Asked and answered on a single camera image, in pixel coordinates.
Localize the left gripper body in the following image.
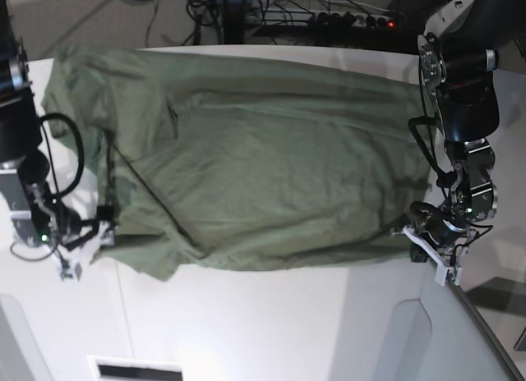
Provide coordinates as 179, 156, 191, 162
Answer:
393, 200, 493, 286

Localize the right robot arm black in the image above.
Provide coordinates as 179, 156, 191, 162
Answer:
1, 0, 118, 281

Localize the green t-shirt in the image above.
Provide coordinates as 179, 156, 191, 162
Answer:
42, 46, 429, 281

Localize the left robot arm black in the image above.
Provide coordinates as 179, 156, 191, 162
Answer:
400, 0, 525, 286

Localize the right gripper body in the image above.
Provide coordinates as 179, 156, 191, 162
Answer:
41, 204, 118, 281

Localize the black power strip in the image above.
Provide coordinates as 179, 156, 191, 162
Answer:
307, 11, 398, 30

